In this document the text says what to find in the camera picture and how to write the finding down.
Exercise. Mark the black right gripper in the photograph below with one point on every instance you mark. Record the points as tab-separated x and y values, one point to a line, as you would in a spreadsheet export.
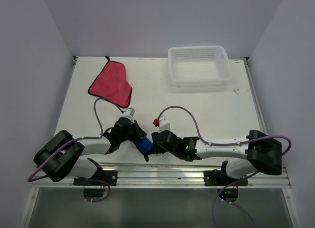
158	149

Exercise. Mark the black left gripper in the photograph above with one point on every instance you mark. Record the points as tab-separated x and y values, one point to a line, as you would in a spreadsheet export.
139	132

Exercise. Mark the blue microfiber towel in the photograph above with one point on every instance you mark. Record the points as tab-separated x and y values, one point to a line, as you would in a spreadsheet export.
145	147

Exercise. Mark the red microfiber towel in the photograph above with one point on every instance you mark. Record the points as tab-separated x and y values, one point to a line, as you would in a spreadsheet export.
111	83

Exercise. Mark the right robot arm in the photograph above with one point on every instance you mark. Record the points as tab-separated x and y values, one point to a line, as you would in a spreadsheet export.
256	152

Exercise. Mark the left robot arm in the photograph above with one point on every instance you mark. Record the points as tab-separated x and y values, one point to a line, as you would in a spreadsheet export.
61	156

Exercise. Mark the white perforated plastic basket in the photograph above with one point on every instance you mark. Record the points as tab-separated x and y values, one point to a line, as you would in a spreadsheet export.
199	66

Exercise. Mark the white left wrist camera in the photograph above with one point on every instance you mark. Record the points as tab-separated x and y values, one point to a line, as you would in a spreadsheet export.
130	111

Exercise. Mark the red cable connector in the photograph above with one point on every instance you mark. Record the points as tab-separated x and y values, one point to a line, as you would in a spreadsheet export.
156	122

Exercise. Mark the aluminium mounting rail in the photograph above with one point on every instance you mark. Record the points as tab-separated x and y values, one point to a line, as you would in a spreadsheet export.
186	177

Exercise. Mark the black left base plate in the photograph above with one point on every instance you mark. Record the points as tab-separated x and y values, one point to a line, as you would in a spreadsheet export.
108	176

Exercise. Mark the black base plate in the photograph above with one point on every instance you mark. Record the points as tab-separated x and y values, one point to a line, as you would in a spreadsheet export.
108	176
216	178

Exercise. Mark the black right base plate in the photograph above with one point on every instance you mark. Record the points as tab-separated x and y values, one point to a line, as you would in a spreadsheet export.
216	178

